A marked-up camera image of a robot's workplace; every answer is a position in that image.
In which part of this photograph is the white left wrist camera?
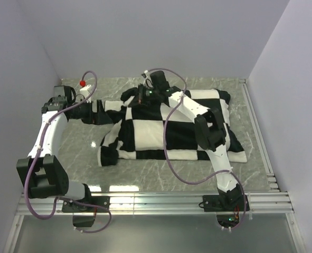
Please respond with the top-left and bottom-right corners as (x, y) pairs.
(79, 80), (92, 99)

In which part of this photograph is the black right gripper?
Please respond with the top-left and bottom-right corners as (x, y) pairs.
(127, 84), (159, 109)

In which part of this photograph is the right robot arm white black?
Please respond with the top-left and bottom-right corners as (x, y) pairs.
(138, 68), (247, 211)

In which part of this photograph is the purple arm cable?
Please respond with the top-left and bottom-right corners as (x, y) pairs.
(23, 70), (112, 233)
(142, 67), (247, 231)

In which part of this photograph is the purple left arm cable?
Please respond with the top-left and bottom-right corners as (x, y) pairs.
(23, 70), (112, 233)

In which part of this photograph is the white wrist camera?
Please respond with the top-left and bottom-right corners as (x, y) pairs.
(79, 80), (92, 99)
(141, 70), (153, 88)

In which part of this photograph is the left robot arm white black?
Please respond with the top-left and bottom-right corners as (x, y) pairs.
(16, 82), (103, 212)

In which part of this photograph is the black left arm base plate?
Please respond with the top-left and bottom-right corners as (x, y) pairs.
(61, 196), (110, 228)

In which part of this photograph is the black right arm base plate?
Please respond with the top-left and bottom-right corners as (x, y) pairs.
(197, 194), (251, 229)

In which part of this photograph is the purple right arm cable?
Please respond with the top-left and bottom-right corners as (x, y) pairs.
(142, 67), (247, 231)

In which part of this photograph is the aluminium front rail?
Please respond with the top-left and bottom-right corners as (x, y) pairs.
(15, 192), (294, 216)

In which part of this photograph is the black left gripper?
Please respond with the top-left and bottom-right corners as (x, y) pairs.
(70, 99), (112, 125)

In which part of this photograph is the black white checkered pillowcase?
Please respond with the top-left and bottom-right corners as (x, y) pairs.
(97, 89), (247, 167)

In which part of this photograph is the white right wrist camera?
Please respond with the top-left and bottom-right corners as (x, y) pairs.
(141, 70), (153, 88)

